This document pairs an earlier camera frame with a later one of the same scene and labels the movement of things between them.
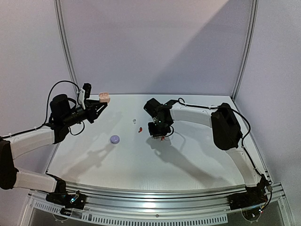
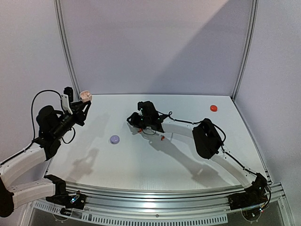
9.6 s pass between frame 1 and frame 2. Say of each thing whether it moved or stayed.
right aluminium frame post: stayed
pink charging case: moved
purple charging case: stayed
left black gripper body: moved
